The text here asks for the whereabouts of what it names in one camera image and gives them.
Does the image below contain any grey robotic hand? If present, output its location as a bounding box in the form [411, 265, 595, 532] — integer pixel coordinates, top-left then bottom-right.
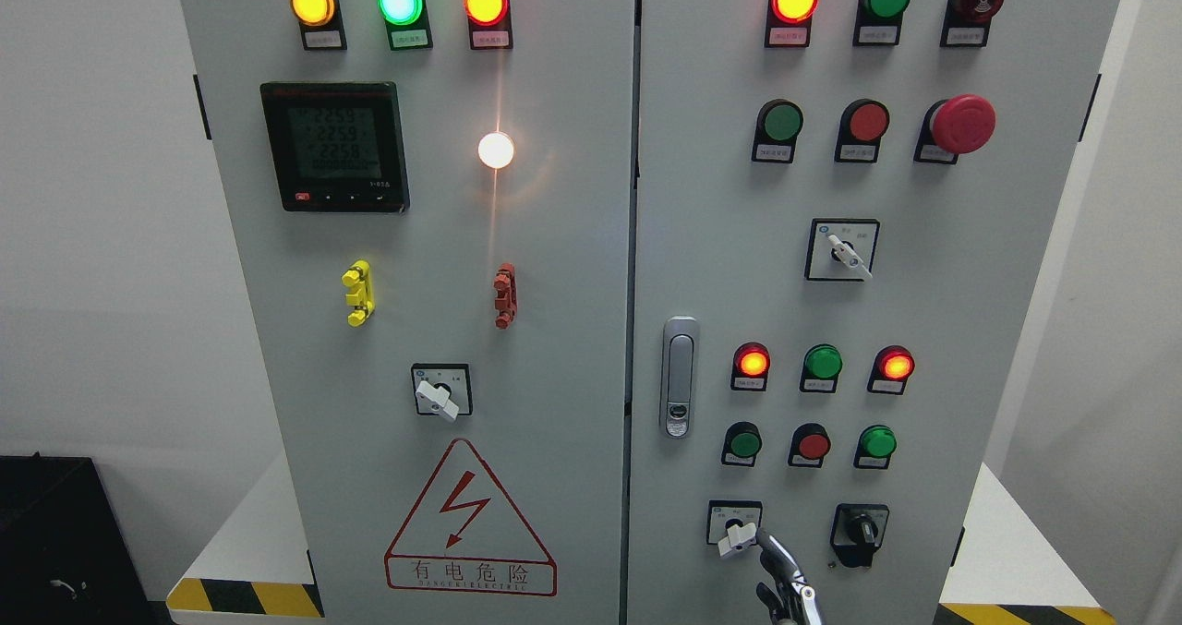
[755, 527, 824, 624]

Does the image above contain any silver cabinet door handle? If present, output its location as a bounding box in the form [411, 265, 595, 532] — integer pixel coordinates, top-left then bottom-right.
[660, 317, 700, 440]

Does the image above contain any grey right cabinet door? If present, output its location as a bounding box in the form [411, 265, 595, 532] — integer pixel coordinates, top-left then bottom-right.
[626, 0, 1121, 624]

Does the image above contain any grey cabinet door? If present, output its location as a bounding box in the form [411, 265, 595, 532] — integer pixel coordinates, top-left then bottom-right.
[181, 0, 636, 624]
[626, 0, 1121, 624]

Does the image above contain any grey left cabinet door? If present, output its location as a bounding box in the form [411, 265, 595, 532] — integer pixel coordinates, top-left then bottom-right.
[181, 0, 636, 624]

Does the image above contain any orange indicator light left door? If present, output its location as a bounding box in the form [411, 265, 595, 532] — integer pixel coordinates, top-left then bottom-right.
[465, 0, 513, 50]

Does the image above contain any red push button lower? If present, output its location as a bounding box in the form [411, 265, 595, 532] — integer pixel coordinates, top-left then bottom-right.
[787, 423, 832, 468]

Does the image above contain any red push button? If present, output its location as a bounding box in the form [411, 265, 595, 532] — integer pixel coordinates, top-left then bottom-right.
[787, 423, 832, 468]
[833, 99, 890, 163]

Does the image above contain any green push button lower left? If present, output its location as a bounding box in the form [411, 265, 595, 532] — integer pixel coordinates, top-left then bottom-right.
[720, 419, 764, 468]

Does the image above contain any green push button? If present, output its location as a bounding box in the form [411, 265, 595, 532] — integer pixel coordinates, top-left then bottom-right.
[853, 424, 900, 470]
[751, 99, 803, 165]
[720, 419, 764, 468]

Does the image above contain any green push button lower right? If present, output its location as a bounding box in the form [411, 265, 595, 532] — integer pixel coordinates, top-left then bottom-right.
[853, 424, 900, 470]

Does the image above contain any green indicator lower middle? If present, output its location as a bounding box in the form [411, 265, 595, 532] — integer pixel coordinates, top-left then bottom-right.
[799, 343, 844, 393]

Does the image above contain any red lit indicator lower left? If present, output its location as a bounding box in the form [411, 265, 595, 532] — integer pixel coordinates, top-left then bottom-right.
[730, 341, 771, 392]

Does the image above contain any red lit indicator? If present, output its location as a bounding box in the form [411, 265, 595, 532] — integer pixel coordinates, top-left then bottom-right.
[868, 344, 915, 395]
[764, 0, 819, 48]
[730, 341, 771, 392]

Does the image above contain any red lit indicator lower right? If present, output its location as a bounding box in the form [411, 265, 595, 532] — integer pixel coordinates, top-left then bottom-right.
[868, 344, 915, 395]

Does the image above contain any red electric hazard warning sign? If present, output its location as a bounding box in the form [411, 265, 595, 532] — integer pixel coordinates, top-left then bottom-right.
[384, 440, 558, 598]

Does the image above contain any red plastic clip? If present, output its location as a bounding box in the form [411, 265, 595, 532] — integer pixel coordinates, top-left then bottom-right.
[491, 262, 518, 330]

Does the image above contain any red push button upper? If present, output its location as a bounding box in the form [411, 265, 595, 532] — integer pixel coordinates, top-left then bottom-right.
[833, 99, 890, 163]

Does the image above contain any green push button upper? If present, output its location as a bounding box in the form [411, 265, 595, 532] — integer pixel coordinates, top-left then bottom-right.
[751, 99, 803, 165]

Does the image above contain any red emergency stop mushroom button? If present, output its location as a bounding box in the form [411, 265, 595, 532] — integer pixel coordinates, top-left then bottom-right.
[913, 92, 996, 165]

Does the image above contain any white platform with hazard stripes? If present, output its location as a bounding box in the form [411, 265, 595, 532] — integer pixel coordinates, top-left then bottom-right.
[165, 456, 1113, 624]

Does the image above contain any white lit indicator light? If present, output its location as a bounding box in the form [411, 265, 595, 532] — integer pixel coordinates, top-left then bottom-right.
[476, 130, 515, 170]

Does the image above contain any yellow plastic clip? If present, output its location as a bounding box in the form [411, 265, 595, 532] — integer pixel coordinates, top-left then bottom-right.
[340, 259, 376, 328]

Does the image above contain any green indicator top right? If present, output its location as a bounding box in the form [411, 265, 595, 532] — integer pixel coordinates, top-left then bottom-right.
[852, 0, 911, 47]

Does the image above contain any red lit indicator top right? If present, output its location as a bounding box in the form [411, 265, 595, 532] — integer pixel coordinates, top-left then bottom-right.
[764, 0, 819, 48]

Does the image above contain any red black buzzer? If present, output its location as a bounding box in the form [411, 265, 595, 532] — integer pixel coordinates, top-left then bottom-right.
[940, 0, 1005, 48]

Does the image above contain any black digital power meter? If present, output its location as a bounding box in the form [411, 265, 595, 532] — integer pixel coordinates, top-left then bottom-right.
[260, 82, 410, 213]

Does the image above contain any green lit indicator light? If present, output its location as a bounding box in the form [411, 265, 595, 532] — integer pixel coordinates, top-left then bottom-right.
[377, 0, 431, 50]

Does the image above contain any black box at left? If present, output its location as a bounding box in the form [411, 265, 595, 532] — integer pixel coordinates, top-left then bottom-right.
[1, 455, 155, 624]

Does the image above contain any yellow indicator light top left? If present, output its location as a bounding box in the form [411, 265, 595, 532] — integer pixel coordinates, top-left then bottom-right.
[290, 0, 348, 50]

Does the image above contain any black rotary knob switch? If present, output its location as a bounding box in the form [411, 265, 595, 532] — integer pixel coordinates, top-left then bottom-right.
[830, 503, 890, 569]

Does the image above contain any lower white rotary selector switch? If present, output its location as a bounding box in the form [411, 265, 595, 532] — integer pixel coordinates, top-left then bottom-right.
[706, 499, 764, 559]

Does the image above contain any upper right rotary selector switch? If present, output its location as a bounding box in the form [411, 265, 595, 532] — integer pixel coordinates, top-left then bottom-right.
[805, 219, 881, 282]

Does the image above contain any left door rotary selector switch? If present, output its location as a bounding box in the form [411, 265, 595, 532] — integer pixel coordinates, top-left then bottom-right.
[410, 363, 473, 422]

